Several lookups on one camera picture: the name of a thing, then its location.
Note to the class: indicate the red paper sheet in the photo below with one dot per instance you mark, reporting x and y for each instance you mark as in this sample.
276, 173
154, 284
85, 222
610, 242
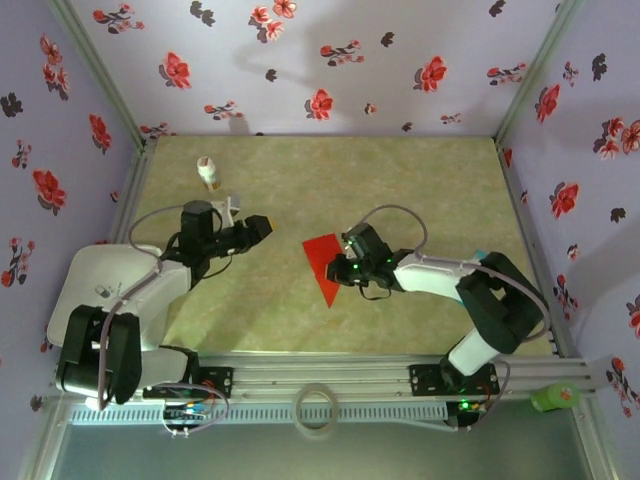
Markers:
320, 260

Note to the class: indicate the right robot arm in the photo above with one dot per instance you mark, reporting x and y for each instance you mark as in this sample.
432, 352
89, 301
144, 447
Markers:
472, 357

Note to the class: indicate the white pill bottle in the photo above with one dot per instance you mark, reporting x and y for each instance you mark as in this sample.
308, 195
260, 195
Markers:
208, 172

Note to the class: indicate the teal paper packet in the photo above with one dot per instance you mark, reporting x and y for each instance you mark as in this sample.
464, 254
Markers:
480, 255

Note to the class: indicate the white zipper pouch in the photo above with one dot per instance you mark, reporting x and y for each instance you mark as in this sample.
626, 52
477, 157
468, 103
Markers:
85, 270

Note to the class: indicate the clear tape roll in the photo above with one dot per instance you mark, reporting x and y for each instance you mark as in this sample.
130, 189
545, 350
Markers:
300, 415

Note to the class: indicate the right circuit board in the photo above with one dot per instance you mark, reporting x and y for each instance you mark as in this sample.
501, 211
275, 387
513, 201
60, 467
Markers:
465, 406

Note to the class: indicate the circuit board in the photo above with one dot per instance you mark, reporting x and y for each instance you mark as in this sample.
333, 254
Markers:
187, 412
465, 406

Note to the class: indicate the left circuit board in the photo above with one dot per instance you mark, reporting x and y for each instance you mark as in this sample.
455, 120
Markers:
187, 412

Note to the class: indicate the small white cap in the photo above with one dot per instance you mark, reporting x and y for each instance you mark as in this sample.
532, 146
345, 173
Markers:
95, 401

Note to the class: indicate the green plastic cup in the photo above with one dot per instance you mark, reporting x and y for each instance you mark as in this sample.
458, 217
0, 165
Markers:
555, 397

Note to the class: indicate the aluminium side rail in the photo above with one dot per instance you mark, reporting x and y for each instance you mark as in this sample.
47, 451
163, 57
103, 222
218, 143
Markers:
131, 195
525, 220

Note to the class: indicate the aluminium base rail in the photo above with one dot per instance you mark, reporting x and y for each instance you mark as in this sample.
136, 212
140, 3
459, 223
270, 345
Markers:
325, 372

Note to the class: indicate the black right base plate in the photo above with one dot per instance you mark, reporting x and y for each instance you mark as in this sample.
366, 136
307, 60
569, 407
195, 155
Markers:
425, 380

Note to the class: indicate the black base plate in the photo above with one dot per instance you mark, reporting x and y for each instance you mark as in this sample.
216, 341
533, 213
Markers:
425, 380
220, 378

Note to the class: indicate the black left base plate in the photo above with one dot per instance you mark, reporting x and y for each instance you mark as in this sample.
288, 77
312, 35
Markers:
220, 378

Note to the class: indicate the aluminium frame post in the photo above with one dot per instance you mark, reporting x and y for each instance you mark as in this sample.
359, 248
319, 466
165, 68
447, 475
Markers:
534, 75
102, 75

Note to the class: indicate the aluminium frame bar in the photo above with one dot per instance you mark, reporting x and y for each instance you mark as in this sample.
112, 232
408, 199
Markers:
597, 445
42, 445

